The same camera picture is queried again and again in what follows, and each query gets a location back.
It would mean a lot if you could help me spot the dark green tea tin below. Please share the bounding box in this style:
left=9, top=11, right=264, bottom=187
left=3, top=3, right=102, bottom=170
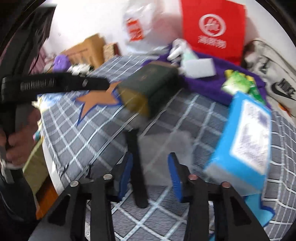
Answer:
left=117, top=61, right=181, bottom=118

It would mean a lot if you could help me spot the black watch strap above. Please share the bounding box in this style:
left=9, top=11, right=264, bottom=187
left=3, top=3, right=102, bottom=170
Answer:
left=125, top=128, right=149, bottom=209

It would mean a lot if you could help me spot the white sponge block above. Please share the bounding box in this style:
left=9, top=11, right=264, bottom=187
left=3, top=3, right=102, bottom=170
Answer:
left=183, top=58, right=216, bottom=79

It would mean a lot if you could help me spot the purple plush toy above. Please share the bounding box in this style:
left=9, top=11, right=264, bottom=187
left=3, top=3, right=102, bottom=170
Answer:
left=53, top=54, right=71, bottom=72

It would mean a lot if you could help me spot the red Haidilao paper bag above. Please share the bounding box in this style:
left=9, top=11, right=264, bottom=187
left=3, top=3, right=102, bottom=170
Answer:
left=181, top=0, right=246, bottom=65

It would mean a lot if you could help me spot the green wet wipes packet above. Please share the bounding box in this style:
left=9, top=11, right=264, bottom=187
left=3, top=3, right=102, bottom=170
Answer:
left=248, top=79, right=266, bottom=105

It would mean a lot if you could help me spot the wooden bed headboard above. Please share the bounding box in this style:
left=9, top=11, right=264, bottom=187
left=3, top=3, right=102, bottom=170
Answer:
left=61, top=34, right=105, bottom=68

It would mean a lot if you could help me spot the light green tissue pack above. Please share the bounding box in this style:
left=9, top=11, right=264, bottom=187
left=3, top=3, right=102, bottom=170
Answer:
left=221, top=70, right=253, bottom=95

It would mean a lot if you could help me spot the blue tissue box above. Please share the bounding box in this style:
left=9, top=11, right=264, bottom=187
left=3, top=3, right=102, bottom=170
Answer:
left=204, top=92, right=271, bottom=196

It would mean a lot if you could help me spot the brown patterned book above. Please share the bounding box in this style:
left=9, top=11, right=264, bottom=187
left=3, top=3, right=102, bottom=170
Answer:
left=103, top=43, right=121, bottom=62

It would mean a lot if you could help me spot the purple towel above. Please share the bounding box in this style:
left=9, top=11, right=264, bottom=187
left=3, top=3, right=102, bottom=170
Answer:
left=142, top=45, right=273, bottom=110

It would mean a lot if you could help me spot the white Miniso plastic bag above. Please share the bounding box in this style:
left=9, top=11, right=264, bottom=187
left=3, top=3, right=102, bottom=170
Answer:
left=122, top=1, right=182, bottom=55

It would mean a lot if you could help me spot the person's left hand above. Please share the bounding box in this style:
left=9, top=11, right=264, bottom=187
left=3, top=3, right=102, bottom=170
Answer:
left=6, top=108, right=41, bottom=166

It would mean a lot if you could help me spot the grey Nike waist bag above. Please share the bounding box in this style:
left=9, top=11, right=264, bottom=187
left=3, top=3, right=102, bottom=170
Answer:
left=243, top=38, right=295, bottom=118

